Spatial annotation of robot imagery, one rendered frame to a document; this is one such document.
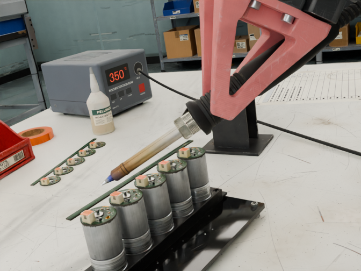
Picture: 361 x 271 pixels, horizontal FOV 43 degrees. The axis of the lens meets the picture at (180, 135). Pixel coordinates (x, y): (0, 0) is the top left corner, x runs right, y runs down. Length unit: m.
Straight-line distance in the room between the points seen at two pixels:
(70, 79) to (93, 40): 5.22
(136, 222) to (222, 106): 0.11
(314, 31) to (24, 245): 0.31
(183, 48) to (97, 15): 1.44
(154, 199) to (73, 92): 0.48
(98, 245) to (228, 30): 0.16
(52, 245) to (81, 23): 5.68
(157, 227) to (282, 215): 0.11
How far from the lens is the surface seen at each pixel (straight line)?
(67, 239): 0.43
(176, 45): 4.93
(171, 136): 0.29
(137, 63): 0.79
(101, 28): 5.91
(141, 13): 5.57
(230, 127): 0.54
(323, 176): 0.47
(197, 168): 0.39
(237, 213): 0.39
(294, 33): 0.27
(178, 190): 0.37
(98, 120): 0.68
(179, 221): 0.37
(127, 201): 0.33
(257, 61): 0.29
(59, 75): 0.81
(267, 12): 0.27
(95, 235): 0.31
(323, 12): 0.26
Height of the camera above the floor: 0.96
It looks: 19 degrees down
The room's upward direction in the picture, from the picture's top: 9 degrees counter-clockwise
